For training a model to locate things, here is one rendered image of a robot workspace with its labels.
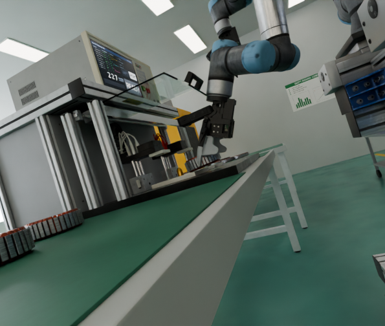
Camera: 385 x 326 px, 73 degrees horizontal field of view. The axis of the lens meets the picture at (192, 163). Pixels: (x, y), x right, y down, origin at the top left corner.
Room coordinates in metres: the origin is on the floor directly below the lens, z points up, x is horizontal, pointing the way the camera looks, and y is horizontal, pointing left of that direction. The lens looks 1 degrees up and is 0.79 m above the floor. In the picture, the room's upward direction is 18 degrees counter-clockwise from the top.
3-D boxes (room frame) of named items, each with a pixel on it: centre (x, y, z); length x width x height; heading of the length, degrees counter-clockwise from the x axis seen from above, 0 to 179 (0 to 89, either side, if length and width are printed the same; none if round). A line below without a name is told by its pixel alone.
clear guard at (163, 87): (0.85, 0.06, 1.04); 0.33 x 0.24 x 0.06; 71
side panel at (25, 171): (0.80, 0.49, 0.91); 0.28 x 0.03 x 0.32; 71
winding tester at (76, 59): (1.09, 0.31, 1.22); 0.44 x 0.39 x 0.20; 161
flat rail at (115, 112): (1.00, 0.10, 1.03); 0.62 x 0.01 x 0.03; 161
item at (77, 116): (1.03, 0.17, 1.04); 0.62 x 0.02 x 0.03; 161
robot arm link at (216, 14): (1.20, -0.33, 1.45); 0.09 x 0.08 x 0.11; 64
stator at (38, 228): (0.55, 0.31, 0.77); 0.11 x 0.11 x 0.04
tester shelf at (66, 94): (1.08, 0.31, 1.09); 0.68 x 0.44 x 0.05; 161
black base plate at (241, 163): (0.98, 0.02, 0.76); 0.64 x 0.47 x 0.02; 161
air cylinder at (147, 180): (0.91, 0.18, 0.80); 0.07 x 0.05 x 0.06; 161
